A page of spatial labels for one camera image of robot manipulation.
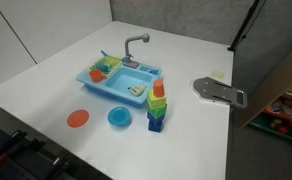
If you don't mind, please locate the orange cup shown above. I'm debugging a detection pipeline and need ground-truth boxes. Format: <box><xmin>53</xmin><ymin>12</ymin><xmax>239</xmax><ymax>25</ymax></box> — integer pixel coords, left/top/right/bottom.
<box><xmin>152</xmin><ymin>79</ymin><xmax>165</xmax><ymax>98</ymax></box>

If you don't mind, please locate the small blue toy cup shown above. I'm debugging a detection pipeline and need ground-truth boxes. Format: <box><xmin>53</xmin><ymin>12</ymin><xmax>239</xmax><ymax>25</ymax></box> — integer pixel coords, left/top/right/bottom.
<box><xmin>96</xmin><ymin>63</ymin><xmax>111</xmax><ymax>74</ymax></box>

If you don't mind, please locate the orange mug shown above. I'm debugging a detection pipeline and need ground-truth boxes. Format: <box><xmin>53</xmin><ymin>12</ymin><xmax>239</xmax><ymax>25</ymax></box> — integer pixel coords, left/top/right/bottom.
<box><xmin>88</xmin><ymin>68</ymin><xmax>106</xmax><ymax>83</ymax></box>

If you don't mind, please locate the white yellow toy dish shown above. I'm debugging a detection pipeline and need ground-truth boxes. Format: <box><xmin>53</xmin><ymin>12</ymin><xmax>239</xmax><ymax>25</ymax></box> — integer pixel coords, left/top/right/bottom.
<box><xmin>128</xmin><ymin>84</ymin><xmax>148</xmax><ymax>97</ymax></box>

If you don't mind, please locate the yellow-green stacking cube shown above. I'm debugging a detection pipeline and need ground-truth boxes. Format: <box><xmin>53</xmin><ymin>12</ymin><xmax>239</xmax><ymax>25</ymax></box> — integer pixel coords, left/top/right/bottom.
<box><xmin>147</xmin><ymin>88</ymin><xmax>167</xmax><ymax>110</ymax></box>

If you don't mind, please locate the blue toy sink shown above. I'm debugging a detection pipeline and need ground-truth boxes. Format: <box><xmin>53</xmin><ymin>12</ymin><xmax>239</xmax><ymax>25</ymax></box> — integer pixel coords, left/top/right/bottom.
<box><xmin>75</xmin><ymin>54</ymin><xmax>163</xmax><ymax>109</ymax></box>

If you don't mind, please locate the green stacking cube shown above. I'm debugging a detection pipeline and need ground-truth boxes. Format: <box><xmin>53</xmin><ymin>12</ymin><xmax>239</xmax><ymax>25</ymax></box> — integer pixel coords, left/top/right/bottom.
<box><xmin>146</xmin><ymin>103</ymin><xmax>168</xmax><ymax>119</ymax></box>

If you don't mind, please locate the blue bowl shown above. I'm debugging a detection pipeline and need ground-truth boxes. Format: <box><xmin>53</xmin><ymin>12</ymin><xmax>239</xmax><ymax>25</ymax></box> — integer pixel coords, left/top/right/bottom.
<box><xmin>107</xmin><ymin>106</ymin><xmax>132</xmax><ymax>127</ymax></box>

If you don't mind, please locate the dark blue stacking cube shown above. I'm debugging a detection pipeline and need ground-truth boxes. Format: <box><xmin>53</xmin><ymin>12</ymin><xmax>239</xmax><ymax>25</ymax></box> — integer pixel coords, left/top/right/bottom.
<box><xmin>147</xmin><ymin>118</ymin><xmax>165</xmax><ymax>133</ymax></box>

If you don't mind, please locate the yellow-green dish rack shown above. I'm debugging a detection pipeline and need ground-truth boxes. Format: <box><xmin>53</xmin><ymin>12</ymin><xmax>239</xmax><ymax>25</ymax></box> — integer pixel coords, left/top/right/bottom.
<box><xmin>88</xmin><ymin>55</ymin><xmax>124</xmax><ymax>79</ymax></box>

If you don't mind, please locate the grey toy faucet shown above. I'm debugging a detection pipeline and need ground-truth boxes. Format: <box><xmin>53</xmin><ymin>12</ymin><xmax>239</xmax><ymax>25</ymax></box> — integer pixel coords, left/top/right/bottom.
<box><xmin>121</xmin><ymin>33</ymin><xmax>151</xmax><ymax>69</ymax></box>

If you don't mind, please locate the blue toy utensil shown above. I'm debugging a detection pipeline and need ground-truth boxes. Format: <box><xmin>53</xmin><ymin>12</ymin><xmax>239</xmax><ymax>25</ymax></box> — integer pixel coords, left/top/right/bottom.
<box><xmin>100</xmin><ymin>49</ymin><xmax>112</xmax><ymax>58</ymax></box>

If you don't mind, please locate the grey metal mounting plate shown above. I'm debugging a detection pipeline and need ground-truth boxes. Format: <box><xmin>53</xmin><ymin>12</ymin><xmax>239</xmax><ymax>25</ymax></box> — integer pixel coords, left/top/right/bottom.
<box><xmin>192</xmin><ymin>76</ymin><xmax>248</xmax><ymax>110</ymax></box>

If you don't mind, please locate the yellow sticky note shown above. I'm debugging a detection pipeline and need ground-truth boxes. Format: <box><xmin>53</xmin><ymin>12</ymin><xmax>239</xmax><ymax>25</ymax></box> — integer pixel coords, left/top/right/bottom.
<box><xmin>211</xmin><ymin>70</ymin><xmax>226</xmax><ymax>80</ymax></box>

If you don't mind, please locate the orange plate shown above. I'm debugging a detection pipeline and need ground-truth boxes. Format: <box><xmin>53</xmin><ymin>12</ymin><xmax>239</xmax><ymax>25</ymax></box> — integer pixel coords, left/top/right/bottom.
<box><xmin>66</xmin><ymin>109</ymin><xmax>90</xmax><ymax>129</ymax></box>

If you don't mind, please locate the black tripod pole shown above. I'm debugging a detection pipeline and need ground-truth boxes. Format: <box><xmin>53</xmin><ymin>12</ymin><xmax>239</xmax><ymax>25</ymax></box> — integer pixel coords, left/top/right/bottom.
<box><xmin>227</xmin><ymin>0</ymin><xmax>267</xmax><ymax>52</ymax></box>

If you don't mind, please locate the brown cardboard board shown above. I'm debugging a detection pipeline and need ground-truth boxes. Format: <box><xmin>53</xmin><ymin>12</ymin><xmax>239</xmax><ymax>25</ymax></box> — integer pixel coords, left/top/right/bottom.
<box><xmin>236</xmin><ymin>42</ymin><xmax>292</xmax><ymax>130</ymax></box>

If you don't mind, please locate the shelf with toy bins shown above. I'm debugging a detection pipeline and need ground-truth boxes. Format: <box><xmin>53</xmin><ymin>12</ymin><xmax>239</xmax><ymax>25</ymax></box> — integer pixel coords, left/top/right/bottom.
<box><xmin>249</xmin><ymin>76</ymin><xmax>292</xmax><ymax>145</ymax></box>

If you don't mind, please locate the black equipment frame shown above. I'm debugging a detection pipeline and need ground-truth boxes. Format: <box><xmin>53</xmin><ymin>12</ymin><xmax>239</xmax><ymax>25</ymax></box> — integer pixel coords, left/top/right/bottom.
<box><xmin>0</xmin><ymin>120</ymin><xmax>114</xmax><ymax>180</ymax></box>

